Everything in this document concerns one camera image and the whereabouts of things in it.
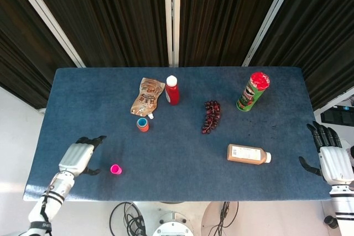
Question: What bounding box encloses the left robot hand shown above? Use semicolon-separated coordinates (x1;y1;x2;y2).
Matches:
58;135;107;177

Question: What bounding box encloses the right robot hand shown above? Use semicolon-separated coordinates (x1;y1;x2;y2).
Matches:
298;121;354;186

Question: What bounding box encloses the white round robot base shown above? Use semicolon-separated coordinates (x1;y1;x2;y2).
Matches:
152;202;194;236

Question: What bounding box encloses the black monitor device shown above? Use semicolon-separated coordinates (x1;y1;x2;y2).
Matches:
320;105;354;126

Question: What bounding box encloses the orange juice bottle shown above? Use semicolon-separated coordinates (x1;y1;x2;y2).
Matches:
227;143;272;166

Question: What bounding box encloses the brown spout pouch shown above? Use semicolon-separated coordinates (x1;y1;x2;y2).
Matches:
130;77;166;120

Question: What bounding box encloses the blue velvet tablecloth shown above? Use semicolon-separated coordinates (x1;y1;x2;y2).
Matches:
22;66;331;202

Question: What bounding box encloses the green Pringles can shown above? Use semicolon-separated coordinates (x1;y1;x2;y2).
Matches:
236;71;271;112

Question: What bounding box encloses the red ketchup squeeze bottle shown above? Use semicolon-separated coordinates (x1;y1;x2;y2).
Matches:
165;75;180;106

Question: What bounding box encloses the red grape bunch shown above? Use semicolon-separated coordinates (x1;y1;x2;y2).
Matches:
201;100;222;135

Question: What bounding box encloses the dark slatted curtain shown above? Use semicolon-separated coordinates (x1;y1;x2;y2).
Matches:
0;0;354;111

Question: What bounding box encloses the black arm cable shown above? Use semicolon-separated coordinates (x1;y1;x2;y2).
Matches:
40;187;54;228

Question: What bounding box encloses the white frame post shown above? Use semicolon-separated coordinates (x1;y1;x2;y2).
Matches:
314;86;354;115
6;0;86;68
163;0;181;67
241;0;301;67

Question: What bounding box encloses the black floor cable bundle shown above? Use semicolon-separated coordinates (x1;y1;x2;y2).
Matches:
109;201;147;236

